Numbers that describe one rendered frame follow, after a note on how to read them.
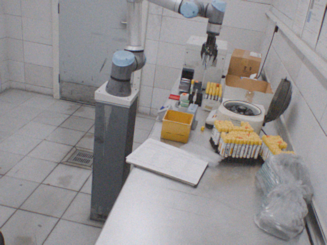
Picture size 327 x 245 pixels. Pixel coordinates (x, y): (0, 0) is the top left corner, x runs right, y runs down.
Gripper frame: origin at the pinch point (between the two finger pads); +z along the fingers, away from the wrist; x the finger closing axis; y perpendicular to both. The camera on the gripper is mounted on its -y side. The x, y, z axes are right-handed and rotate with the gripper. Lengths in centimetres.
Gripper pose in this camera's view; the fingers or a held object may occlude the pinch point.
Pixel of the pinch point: (206, 67)
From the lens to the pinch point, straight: 188.4
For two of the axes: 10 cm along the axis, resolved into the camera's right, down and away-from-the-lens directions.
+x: 9.5, 2.6, -2.0
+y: -2.9, 3.9, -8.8
